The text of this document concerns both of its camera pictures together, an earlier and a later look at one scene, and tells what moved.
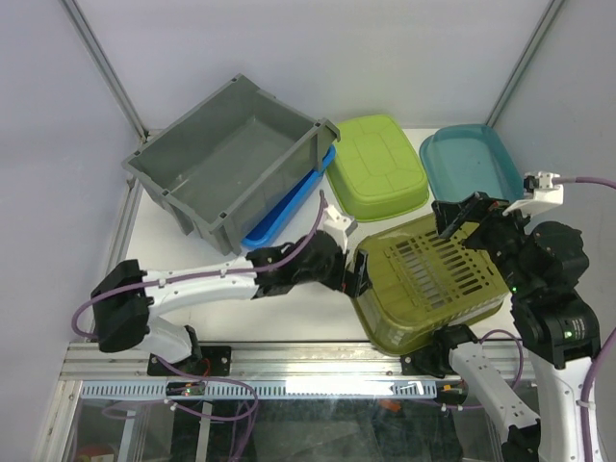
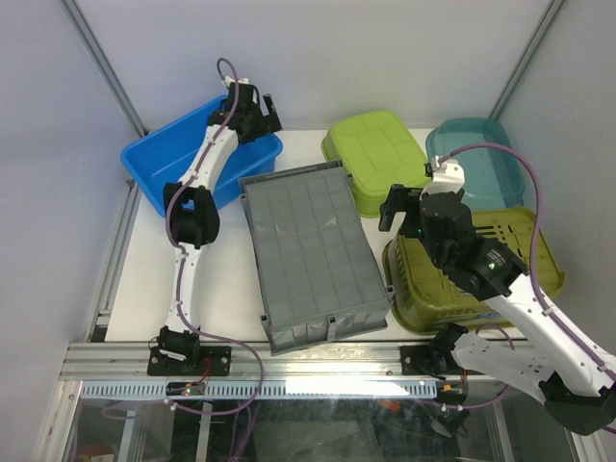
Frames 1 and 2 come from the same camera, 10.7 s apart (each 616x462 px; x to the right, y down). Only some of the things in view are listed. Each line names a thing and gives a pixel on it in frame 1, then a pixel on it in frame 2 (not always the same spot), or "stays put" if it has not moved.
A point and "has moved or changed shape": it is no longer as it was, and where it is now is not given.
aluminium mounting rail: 288,362 stays put
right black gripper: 479,207 -> 399,198
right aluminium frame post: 541,36 stays put
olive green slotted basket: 423,283 has moved or changed shape
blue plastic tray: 264,229 -> 160,156
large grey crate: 233,162 -> 318,273
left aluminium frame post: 106,68 stays put
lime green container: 376,171 stays put
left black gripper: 355,282 -> 270,122
